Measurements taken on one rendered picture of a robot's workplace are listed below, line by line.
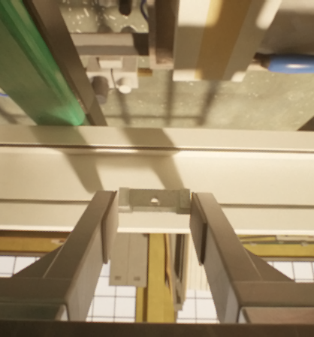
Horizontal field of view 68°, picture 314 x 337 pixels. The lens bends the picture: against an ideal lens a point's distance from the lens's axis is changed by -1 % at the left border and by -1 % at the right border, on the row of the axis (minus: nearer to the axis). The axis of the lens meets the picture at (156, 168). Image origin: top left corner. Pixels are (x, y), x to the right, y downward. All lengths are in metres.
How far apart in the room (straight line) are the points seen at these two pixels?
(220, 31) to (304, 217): 0.24
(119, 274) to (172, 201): 6.37
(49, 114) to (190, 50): 0.24
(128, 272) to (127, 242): 0.73
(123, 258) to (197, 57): 6.24
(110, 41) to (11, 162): 0.38
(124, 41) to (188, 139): 0.39
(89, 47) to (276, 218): 0.47
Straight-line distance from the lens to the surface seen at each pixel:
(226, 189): 0.19
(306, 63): 0.49
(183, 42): 0.35
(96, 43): 0.54
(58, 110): 0.17
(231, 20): 0.34
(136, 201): 0.16
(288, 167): 0.21
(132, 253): 6.45
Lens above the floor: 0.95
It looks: 18 degrees down
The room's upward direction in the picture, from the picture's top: 179 degrees counter-clockwise
